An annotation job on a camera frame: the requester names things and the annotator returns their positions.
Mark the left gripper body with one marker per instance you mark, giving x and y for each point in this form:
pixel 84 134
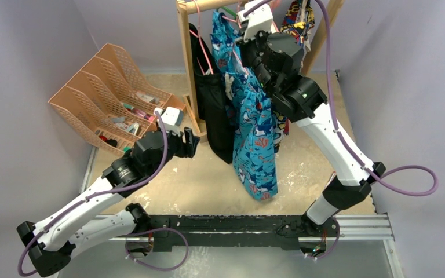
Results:
pixel 175 145

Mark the blue shark print shorts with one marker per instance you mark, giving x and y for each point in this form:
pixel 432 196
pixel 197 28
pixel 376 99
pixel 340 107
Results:
pixel 250 113

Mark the pink wire hanger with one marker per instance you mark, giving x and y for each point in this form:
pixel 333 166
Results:
pixel 229 28

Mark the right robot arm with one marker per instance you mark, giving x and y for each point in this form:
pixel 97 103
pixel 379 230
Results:
pixel 276 61

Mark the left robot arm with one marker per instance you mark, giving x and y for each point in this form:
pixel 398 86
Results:
pixel 50 244

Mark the black shorts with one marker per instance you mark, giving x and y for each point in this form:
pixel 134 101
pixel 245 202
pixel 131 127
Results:
pixel 212 101

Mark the pink hanger with black shorts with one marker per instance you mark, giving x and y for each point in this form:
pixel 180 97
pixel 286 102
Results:
pixel 199 35

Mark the green hanger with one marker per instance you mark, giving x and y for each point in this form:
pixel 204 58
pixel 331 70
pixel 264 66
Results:
pixel 229 11

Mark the colourful comic print shorts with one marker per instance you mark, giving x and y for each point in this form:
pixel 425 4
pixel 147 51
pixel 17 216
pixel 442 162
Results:
pixel 297 22

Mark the peach plastic file organizer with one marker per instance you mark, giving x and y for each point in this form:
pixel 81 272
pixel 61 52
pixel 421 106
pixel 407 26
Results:
pixel 109 102

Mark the wooden clothes rack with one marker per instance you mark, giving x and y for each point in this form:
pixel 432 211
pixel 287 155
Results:
pixel 184 9

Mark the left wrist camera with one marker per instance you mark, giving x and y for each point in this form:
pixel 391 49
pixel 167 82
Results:
pixel 171 117

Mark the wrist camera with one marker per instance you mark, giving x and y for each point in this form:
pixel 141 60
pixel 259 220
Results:
pixel 171 117
pixel 255 18

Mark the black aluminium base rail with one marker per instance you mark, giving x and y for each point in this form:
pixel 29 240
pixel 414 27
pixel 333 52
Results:
pixel 284 231

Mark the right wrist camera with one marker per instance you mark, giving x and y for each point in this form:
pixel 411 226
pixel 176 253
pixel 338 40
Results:
pixel 255 18

